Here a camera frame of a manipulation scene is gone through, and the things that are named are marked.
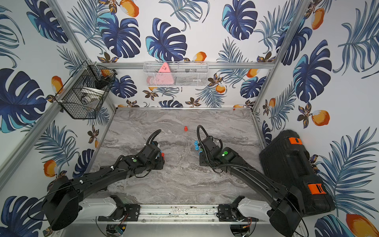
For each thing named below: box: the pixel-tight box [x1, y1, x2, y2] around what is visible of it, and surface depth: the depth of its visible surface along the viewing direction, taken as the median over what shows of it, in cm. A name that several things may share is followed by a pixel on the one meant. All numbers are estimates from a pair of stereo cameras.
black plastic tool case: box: [259, 129, 336, 216], surface depth 67 cm
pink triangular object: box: [155, 62, 175, 85], surface depth 92 cm
